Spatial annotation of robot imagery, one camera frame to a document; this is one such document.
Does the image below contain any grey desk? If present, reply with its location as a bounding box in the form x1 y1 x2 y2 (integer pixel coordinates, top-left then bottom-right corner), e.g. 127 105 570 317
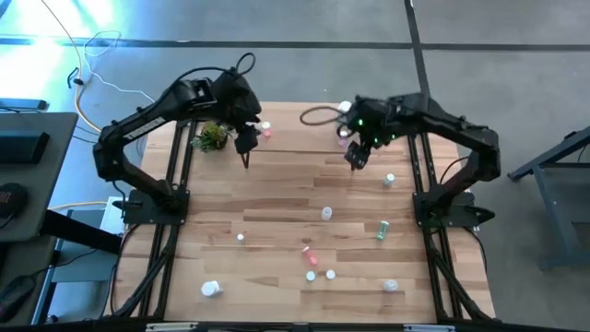
0 112 79 243

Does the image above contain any black aluminium table frame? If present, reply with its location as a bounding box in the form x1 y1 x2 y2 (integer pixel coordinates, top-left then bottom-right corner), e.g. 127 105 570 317
104 118 498 332

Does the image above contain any blue-grey metal table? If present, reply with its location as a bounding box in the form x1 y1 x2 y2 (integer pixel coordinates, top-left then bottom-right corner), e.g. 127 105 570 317
506 124 590 271

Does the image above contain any white box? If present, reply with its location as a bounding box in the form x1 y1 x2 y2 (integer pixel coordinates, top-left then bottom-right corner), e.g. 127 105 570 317
99 196 126 236

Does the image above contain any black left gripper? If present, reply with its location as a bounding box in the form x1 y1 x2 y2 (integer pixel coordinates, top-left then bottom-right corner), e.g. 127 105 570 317
233 123 260 170

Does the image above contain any yellow cable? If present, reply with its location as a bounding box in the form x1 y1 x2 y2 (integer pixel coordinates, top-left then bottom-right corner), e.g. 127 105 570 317
40 0 103 134

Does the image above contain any black cap red print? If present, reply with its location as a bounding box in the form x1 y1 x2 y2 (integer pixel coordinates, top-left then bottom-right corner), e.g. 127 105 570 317
0 182 29 219

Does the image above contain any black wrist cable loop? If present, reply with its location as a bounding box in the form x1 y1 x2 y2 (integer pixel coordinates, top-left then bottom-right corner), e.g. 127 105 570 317
299 104 351 128

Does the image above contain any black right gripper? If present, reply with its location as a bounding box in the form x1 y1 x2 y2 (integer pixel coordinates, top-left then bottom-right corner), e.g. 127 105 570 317
344 139 372 172

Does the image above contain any green plant black pot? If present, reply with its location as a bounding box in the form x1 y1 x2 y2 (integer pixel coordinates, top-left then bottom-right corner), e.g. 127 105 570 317
191 120 231 153

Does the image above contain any white pill bottle blue label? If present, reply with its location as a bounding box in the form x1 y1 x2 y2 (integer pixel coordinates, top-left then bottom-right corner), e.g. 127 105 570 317
199 279 225 299

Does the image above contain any black computer mouse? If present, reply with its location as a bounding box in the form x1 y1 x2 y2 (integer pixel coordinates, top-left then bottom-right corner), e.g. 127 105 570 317
0 275 37 324

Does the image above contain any white cable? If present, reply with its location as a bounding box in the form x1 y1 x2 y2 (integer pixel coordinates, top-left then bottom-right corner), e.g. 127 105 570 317
82 30 156 103

